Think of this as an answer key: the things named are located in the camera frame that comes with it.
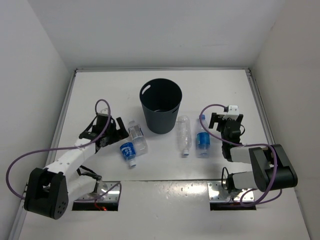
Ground blue label bottle white cap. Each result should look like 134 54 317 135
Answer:
119 139 137 169

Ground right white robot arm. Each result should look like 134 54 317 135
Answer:
209 113 298 193

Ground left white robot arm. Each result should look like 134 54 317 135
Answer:
23 113 129 220

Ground dark grey plastic bin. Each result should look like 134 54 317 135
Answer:
139 78 183 134

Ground clear bottle white grey label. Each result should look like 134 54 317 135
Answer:
128 120 148 156

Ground clear crushed bottle blue cap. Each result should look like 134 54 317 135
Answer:
177 115 192 157

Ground white front cover board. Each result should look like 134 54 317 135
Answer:
19 181 309 240

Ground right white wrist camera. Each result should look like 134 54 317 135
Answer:
222 105 240 121

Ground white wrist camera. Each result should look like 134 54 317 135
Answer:
222 105 240 121
99 107 109 115

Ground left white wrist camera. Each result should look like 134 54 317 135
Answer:
99 107 109 115

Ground left aluminium frame rail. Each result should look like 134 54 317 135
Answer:
44 68 78 167

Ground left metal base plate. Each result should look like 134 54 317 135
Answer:
74 181 122 203

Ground metal base plate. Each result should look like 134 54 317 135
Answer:
207 180 248 204
74 181 122 203

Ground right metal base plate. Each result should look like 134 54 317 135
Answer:
207 180 248 204

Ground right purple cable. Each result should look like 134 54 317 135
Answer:
198 103 283 207

